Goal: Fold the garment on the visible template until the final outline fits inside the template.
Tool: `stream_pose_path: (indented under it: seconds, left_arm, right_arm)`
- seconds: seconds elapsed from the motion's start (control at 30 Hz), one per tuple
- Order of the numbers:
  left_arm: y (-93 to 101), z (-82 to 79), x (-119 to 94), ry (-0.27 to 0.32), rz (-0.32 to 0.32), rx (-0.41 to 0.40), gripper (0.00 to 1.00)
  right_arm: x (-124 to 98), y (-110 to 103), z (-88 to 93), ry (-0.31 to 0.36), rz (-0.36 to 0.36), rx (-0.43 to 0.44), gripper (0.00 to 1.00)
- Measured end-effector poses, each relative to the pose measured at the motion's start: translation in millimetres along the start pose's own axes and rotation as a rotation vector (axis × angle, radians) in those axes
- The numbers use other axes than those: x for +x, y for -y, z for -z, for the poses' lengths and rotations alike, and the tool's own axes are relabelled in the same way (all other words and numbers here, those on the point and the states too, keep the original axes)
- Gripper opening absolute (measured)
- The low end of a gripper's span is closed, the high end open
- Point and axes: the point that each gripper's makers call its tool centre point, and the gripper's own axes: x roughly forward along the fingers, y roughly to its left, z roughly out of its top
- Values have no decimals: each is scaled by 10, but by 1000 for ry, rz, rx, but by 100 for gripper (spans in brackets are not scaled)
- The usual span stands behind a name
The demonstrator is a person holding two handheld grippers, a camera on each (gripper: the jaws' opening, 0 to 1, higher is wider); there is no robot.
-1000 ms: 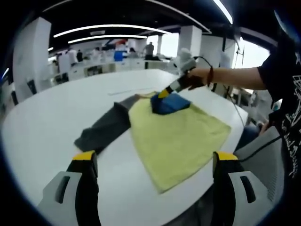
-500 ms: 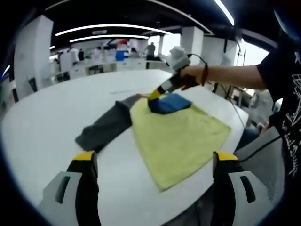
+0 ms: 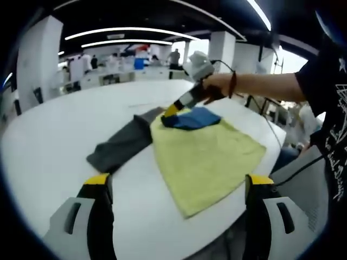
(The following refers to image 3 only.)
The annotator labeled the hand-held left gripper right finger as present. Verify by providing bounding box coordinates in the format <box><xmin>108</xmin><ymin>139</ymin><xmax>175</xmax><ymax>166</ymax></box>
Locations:
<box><xmin>245</xmin><ymin>174</ymin><xmax>319</xmax><ymax>260</ymax></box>

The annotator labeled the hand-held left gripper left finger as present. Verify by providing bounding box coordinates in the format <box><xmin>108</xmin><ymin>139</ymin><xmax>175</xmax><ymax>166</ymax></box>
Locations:
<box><xmin>43</xmin><ymin>173</ymin><xmax>117</xmax><ymax>260</ymax></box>

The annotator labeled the yellow blue grey garment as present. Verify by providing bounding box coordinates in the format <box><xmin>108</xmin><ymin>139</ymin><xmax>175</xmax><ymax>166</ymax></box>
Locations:
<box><xmin>86</xmin><ymin>106</ymin><xmax>268</xmax><ymax>219</ymax></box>

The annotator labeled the person's right hand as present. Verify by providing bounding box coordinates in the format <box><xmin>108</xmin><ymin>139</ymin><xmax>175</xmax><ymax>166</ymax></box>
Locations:
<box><xmin>200</xmin><ymin>72</ymin><xmax>234</xmax><ymax>106</ymax></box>

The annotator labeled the white square pillar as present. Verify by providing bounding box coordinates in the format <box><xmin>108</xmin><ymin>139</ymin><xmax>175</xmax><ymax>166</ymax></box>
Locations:
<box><xmin>16</xmin><ymin>15</ymin><xmax>65</xmax><ymax>109</ymax></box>
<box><xmin>208</xmin><ymin>31</ymin><xmax>236</xmax><ymax>82</ymax></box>

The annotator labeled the grey panel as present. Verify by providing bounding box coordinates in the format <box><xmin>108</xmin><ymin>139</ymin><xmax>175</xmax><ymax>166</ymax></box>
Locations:
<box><xmin>271</xmin><ymin>146</ymin><xmax>330</xmax><ymax>244</ymax></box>

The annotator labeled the long curved ceiling light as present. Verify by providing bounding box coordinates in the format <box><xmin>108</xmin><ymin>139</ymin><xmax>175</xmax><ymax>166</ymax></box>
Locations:
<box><xmin>65</xmin><ymin>27</ymin><xmax>201</xmax><ymax>41</ymax></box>

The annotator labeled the short curved ceiling light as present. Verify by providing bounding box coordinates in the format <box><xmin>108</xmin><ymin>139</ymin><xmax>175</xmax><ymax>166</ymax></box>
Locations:
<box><xmin>81</xmin><ymin>40</ymin><xmax>173</xmax><ymax>49</ymax></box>

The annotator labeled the white cabinet row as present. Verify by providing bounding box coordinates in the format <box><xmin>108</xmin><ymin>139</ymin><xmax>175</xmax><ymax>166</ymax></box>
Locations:
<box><xmin>58</xmin><ymin>67</ymin><xmax>190</xmax><ymax>93</ymax></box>

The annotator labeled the straight ceiling light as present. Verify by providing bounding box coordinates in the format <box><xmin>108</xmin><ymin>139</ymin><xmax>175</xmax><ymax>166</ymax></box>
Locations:
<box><xmin>246</xmin><ymin>0</ymin><xmax>272</xmax><ymax>30</ymax></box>

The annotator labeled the black board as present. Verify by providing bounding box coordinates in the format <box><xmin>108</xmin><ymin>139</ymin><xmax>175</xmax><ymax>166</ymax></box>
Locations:
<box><xmin>32</xmin><ymin>87</ymin><xmax>44</xmax><ymax>105</ymax></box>

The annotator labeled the black cable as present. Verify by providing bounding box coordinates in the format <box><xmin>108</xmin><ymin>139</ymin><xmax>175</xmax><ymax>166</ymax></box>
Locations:
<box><xmin>272</xmin><ymin>155</ymin><xmax>327</xmax><ymax>187</ymax></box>
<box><xmin>210</xmin><ymin>59</ymin><xmax>284</xmax><ymax>147</ymax></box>

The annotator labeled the brown bead bracelet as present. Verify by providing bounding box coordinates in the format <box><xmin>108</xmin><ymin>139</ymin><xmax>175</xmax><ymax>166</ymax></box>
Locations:
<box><xmin>228</xmin><ymin>70</ymin><xmax>237</xmax><ymax>99</ymax></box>

